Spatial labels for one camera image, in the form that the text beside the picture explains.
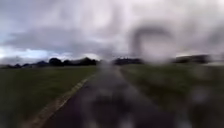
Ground green grass field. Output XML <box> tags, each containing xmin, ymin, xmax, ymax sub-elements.
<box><xmin>0</xmin><ymin>65</ymin><xmax>99</xmax><ymax>128</ymax></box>
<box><xmin>118</xmin><ymin>62</ymin><xmax>224</xmax><ymax>128</ymax></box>

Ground pale gravel path edge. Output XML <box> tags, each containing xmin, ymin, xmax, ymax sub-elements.
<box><xmin>21</xmin><ymin>74</ymin><xmax>96</xmax><ymax>128</ymax></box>

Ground row of dark trees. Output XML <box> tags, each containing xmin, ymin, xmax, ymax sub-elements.
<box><xmin>0</xmin><ymin>54</ymin><xmax>214</xmax><ymax>69</ymax></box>

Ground grey asphalt path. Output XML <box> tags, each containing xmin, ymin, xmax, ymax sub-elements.
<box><xmin>41</xmin><ymin>65</ymin><xmax>178</xmax><ymax>128</ymax></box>

